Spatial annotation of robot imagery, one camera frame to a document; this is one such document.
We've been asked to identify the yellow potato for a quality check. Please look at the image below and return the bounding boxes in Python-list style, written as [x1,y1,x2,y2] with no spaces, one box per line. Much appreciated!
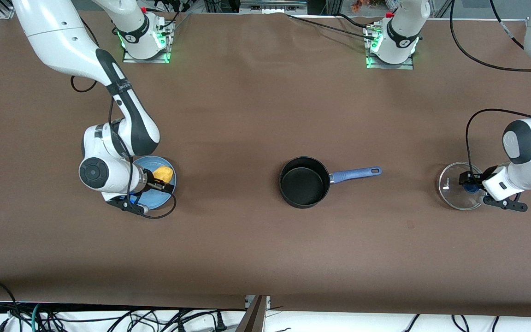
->
[152,166,174,185]

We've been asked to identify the glass lid with blue knob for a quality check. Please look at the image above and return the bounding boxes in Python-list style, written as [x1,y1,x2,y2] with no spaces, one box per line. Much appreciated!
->
[438,161,487,212]

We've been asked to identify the blue round plate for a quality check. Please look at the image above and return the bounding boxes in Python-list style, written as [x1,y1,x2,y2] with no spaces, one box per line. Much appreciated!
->
[119,155,177,211]

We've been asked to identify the brown table cover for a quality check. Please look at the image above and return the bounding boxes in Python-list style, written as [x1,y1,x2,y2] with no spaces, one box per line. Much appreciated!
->
[0,10,531,318]

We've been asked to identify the dark diagonal beam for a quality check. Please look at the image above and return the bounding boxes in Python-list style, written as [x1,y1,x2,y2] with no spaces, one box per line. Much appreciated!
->
[236,295,267,332]

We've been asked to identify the orange background objects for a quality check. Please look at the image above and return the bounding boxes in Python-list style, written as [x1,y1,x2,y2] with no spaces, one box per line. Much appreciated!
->
[351,0,387,13]

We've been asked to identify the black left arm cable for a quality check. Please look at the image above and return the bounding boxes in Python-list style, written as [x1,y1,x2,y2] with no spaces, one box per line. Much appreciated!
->
[448,0,531,185]

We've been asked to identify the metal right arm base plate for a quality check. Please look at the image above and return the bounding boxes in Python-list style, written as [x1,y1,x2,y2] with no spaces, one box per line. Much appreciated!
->
[122,21,174,64]

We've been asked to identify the black tangled floor cables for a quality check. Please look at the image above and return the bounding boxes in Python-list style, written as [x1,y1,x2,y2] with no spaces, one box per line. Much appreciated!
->
[40,308,215,332]

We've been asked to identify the black pot with blue handle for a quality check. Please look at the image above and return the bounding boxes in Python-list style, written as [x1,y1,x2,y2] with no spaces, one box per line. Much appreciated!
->
[278,156,383,209]

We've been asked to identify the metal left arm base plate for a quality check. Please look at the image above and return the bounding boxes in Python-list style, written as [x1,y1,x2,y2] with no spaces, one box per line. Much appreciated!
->
[366,28,415,70]

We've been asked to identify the silver metal bracket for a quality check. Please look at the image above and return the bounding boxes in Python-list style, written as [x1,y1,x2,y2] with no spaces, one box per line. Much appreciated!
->
[245,295,271,310]

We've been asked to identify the short black table cable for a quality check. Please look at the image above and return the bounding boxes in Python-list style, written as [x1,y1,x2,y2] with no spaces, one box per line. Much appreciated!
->
[336,12,371,28]

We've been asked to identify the long black table cable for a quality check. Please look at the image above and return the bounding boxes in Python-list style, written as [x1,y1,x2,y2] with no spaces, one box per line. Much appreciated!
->
[286,14,377,37]

